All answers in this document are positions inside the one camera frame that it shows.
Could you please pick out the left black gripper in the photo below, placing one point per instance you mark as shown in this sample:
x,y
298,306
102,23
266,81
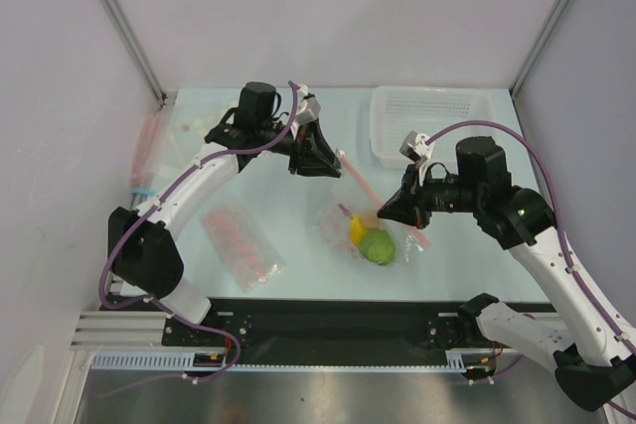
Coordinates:
x,y
311,155

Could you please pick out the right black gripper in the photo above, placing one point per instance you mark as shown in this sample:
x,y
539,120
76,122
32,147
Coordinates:
x,y
417,201

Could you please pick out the beige toy mushroom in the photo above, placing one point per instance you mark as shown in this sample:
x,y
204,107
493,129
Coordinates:
x,y
370,220

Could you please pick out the red toy chili pepper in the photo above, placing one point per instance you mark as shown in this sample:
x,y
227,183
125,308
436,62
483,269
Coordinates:
x,y
344,210

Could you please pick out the clear strawberry zip bag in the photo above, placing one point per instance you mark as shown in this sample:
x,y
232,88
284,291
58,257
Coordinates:
x,y
347,221

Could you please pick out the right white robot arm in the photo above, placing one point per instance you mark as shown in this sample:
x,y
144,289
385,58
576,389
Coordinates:
x,y
593,356

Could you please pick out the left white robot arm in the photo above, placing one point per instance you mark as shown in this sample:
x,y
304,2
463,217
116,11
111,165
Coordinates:
x,y
142,248

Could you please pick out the strawberry zip bag on table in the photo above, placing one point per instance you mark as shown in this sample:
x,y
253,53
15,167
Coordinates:
x,y
241,245

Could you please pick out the white perforated plastic basket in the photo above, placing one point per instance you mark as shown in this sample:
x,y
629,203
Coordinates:
x,y
397,110

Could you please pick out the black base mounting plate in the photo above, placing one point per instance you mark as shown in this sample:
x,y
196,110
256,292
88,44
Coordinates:
x,y
347,333

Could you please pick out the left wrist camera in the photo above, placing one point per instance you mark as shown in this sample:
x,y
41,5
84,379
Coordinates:
x,y
308,109

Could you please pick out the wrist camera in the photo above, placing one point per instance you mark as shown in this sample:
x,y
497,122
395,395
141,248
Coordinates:
x,y
415,148
308,109

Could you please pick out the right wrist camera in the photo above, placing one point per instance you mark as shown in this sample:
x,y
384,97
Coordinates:
x,y
415,148

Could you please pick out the white slotted cable duct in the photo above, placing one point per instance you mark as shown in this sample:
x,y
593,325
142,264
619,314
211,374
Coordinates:
x,y
208,362

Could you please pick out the aluminium frame rail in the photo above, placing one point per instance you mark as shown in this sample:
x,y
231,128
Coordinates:
x,y
118,330

